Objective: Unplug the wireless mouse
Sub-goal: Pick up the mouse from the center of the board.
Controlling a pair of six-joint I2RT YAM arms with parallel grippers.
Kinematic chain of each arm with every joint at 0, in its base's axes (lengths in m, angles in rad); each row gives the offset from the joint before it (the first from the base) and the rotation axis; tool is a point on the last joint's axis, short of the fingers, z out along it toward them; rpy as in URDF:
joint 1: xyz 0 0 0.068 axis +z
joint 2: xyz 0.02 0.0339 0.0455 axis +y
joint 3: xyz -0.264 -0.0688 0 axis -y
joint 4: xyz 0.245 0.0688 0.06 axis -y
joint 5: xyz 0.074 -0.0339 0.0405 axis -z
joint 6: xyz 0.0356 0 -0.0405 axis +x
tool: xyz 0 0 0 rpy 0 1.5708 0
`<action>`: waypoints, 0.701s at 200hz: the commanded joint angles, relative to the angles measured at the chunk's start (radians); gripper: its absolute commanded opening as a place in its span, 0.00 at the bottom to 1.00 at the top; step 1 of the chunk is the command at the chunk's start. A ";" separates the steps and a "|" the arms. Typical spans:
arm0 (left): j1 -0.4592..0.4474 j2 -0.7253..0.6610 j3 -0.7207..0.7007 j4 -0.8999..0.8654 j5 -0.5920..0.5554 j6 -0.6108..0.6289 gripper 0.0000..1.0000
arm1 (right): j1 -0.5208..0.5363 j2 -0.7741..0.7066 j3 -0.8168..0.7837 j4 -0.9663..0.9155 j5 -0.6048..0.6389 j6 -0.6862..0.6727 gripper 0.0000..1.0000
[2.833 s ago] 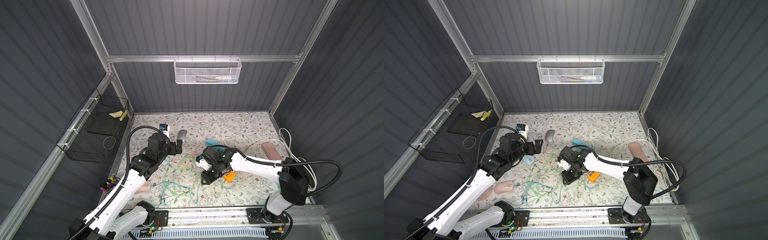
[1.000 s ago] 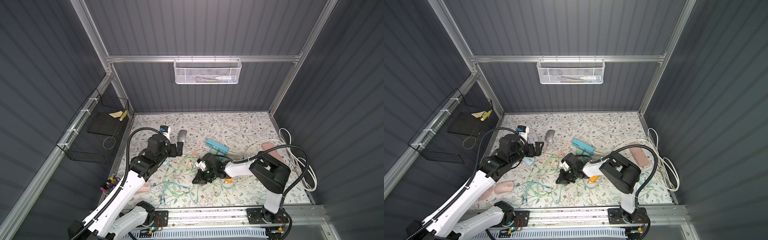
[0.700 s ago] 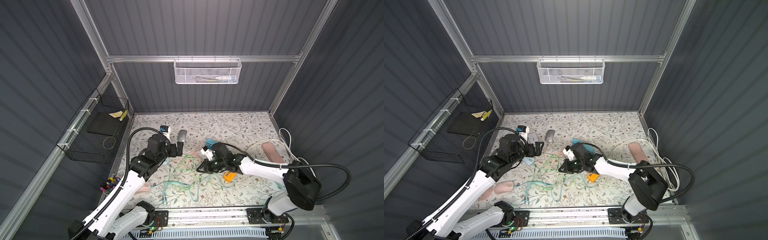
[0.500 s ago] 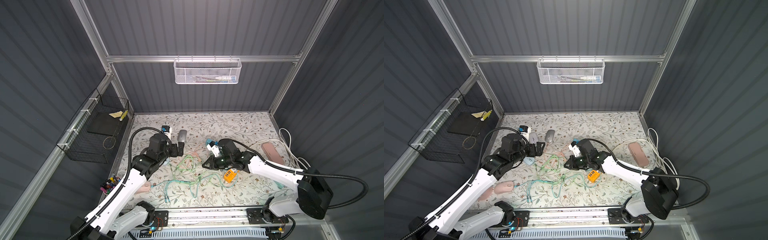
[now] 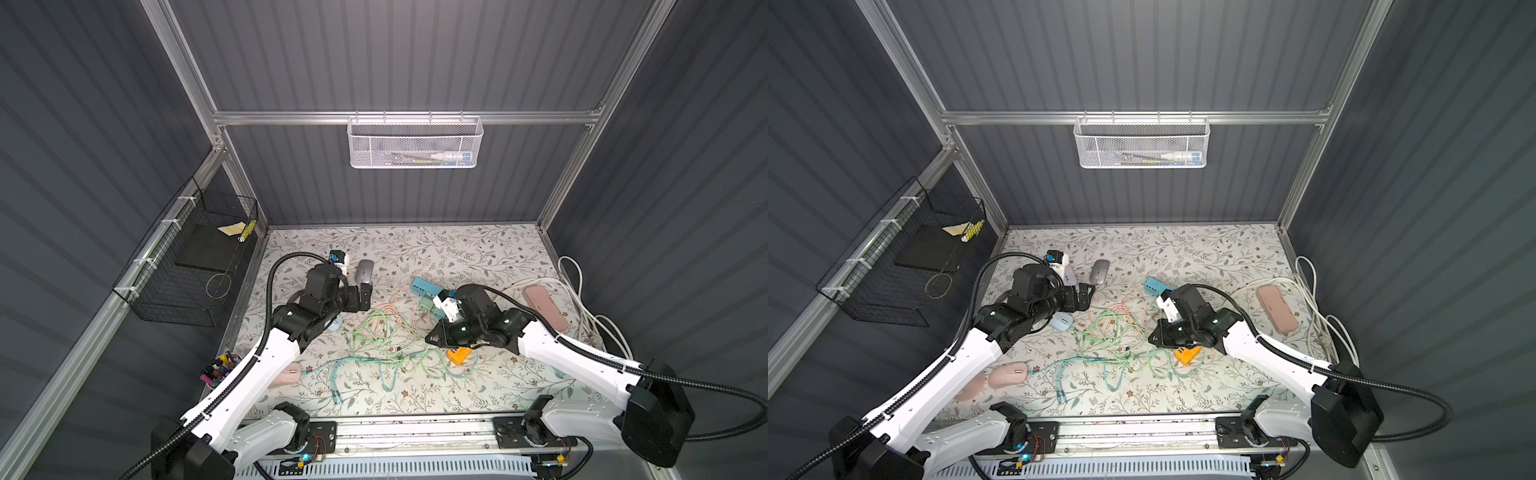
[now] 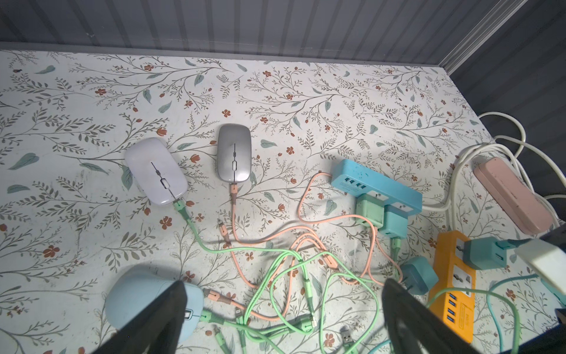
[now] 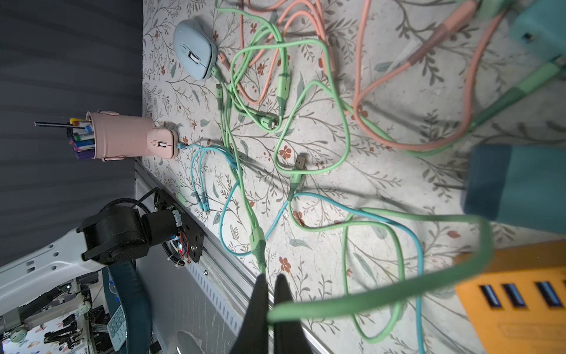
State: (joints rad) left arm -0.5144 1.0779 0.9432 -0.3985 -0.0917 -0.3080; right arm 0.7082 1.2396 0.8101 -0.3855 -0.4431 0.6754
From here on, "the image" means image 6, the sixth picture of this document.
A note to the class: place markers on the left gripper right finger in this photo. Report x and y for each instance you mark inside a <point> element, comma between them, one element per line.
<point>413,328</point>

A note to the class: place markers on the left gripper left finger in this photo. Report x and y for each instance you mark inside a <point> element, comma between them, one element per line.
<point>156,329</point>

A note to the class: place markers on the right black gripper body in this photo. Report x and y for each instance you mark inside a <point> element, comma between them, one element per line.
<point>553,340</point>

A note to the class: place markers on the blue-grey charger plug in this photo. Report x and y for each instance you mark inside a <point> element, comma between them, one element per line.
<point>419,276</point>

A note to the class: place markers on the teal charger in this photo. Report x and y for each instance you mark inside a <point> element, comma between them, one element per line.
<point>488,252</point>

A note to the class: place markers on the orange power strip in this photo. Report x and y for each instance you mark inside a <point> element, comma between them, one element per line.
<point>455,308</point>

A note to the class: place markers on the teal charger plug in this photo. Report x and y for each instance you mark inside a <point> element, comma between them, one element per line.
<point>395,223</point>

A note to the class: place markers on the light green charger plug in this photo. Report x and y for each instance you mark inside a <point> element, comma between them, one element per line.
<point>371,211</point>

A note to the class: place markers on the pink power strip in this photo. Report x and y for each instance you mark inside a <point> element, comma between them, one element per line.
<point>516,200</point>

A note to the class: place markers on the blue power strip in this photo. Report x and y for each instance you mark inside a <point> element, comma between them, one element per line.
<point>357,180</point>

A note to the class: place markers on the light blue wireless mouse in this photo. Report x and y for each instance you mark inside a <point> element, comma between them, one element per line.
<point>137,288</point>

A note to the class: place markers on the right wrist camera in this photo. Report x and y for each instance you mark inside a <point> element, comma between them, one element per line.
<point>547,260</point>

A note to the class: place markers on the white wireless mouse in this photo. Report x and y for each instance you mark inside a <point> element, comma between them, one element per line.
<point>156,171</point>

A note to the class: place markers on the silver grey wireless mouse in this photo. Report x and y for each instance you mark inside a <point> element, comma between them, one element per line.
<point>234,153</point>

